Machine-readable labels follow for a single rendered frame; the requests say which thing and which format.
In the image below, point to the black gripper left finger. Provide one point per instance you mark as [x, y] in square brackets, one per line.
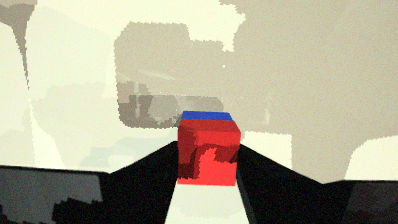
[139, 193]

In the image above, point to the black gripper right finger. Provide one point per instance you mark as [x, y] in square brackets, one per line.
[271, 193]

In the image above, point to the blue block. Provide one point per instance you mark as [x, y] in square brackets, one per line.
[206, 115]

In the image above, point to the red block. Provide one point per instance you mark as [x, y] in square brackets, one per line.
[207, 152]

